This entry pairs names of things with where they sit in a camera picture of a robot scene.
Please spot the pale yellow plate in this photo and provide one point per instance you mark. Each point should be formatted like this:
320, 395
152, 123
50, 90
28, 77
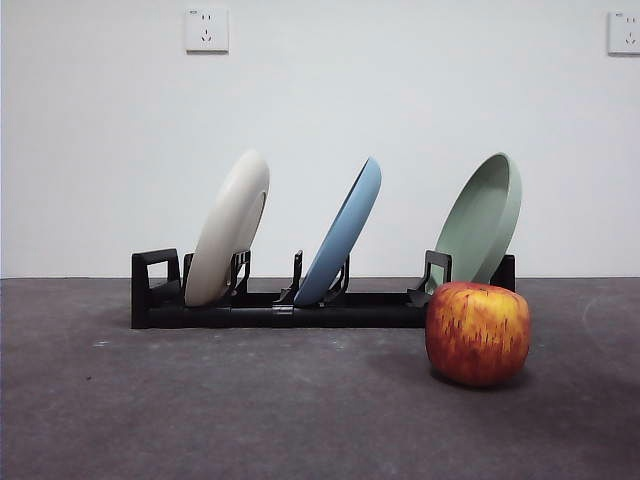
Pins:
225, 230

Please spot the red yellow apple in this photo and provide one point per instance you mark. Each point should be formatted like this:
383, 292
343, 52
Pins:
477, 335

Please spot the blue plate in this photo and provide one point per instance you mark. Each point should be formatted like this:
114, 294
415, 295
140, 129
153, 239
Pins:
345, 225

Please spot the black plate rack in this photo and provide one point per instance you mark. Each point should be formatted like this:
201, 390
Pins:
350, 311

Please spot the green plate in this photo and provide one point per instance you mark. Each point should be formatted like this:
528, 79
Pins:
480, 215

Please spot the white wall socket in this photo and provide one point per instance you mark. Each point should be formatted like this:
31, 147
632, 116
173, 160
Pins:
207, 30
625, 32

